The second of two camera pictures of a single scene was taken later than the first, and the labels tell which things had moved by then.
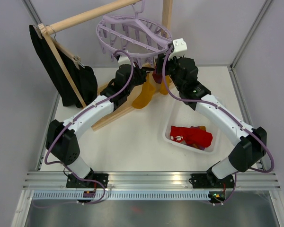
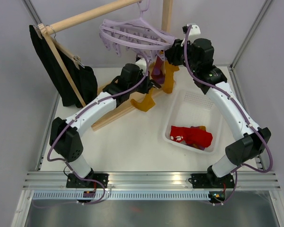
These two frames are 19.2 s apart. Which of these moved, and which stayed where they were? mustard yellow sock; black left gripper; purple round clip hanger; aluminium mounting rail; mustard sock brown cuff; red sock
Moved: mustard yellow sock; mustard sock brown cuff; purple round clip hanger; black left gripper
Stayed: aluminium mounting rail; red sock
